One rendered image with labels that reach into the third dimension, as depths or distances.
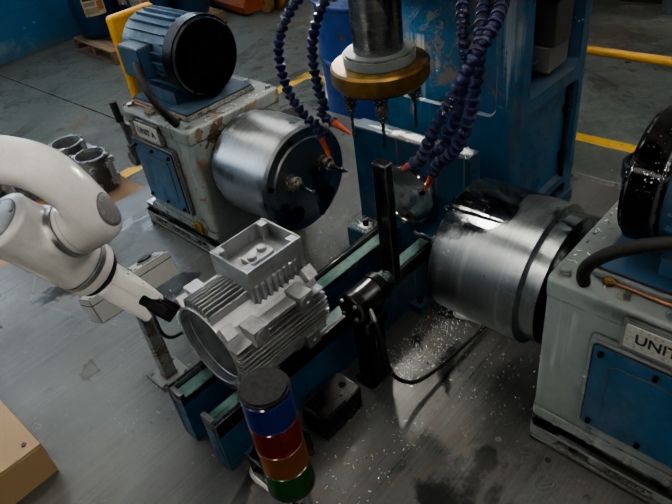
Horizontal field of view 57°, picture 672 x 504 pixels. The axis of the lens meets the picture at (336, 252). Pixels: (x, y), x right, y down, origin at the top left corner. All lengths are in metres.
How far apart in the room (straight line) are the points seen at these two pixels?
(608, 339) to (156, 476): 0.79
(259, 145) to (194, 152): 0.18
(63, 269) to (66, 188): 0.13
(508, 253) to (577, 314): 0.14
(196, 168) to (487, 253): 0.75
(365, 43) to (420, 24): 0.24
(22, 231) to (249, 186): 0.62
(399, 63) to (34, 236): 0.64
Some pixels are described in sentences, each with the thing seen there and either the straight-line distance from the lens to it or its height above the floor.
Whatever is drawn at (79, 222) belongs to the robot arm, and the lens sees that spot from 0.83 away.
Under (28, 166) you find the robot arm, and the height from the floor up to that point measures 1.43.
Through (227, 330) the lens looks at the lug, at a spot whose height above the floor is 1.09.
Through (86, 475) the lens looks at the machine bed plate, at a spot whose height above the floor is 0.80.
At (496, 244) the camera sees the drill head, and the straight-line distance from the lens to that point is 1.01.
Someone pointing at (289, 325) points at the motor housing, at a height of 1.03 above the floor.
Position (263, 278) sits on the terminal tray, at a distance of 1.01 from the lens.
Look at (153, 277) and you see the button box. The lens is 1.20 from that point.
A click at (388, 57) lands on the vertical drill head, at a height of 1.36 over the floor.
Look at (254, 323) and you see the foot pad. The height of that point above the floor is 1.07.
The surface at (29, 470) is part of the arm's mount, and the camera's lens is 1.28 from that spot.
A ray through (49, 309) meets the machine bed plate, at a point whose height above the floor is 0.80.
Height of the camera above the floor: 1.75
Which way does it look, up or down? 37 degrees down
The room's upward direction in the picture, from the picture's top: 9 degrees counter-clockwise
